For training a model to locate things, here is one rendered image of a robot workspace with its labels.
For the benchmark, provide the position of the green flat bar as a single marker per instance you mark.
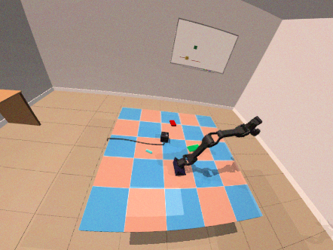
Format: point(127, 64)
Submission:
point(192, 148)

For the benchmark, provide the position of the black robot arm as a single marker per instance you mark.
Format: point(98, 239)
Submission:
point(208, 141)

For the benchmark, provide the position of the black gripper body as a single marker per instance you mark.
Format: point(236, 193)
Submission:
point(258, 119)

